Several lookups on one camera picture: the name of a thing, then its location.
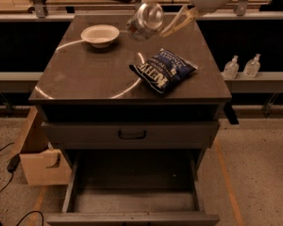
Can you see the blue chip bag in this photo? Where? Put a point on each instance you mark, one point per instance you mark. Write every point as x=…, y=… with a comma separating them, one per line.
x=164, y=71

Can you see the clear sanitizer bottle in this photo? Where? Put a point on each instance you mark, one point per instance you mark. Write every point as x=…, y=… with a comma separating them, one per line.
x=252, y=66
x=231, y=68

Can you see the open grey middle drawer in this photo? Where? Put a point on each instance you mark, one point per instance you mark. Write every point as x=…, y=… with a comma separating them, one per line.
x=133, y=188

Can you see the clear sanitizer bottle left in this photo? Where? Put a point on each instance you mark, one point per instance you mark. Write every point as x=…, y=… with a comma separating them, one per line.
x=231, y=68

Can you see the closed grey top drawer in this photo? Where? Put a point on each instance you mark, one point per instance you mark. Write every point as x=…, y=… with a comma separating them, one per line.
x=131, y=135

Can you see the dark grey drawer cabinet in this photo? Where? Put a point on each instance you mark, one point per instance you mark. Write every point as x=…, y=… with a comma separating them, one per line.
x=85, y=84

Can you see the white paper bowl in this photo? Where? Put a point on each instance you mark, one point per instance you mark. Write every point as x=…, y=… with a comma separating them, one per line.
x=100, y=35

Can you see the clear sanitizer bottle right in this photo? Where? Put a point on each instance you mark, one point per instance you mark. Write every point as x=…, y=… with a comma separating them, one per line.
x=252, y=66

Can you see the silver 7up soda can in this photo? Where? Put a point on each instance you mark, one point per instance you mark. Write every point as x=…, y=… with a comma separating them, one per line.
x=146, y=22

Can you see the black power adapter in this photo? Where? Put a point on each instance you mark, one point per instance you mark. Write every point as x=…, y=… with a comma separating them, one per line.
x=13, y=163

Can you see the grey metal rail frame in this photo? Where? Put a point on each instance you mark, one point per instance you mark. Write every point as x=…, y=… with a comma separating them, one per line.
x=81, y=6

